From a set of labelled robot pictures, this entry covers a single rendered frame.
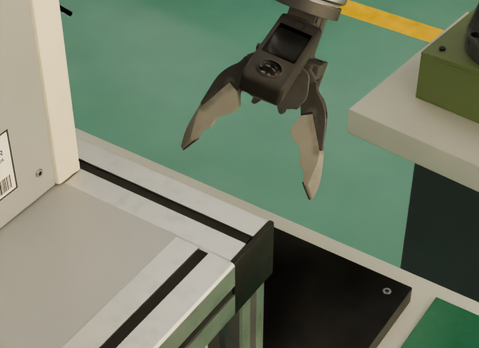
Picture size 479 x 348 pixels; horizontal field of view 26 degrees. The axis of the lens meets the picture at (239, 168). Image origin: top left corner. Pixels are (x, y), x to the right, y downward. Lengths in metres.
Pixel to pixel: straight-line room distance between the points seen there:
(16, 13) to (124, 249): 0.15
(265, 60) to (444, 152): 0.38
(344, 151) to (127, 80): 0.63
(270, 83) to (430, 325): 0.31
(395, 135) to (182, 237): 0.74
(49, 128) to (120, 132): 1.92
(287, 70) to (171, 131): 1.56
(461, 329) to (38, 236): 0.57
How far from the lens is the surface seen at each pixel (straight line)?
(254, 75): 1.00
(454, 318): 1.11
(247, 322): 0.72
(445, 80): 1.37
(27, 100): 0.64
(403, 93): 1.42
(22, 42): 0.62
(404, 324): 1.10
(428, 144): 1.33
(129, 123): 2.61
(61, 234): 0.65
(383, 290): 1.10
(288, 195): 2.38
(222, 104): 1.10
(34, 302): 0.61
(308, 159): 1.09
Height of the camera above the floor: 1.55
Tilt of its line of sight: 39 degrees down
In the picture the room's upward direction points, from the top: straight up
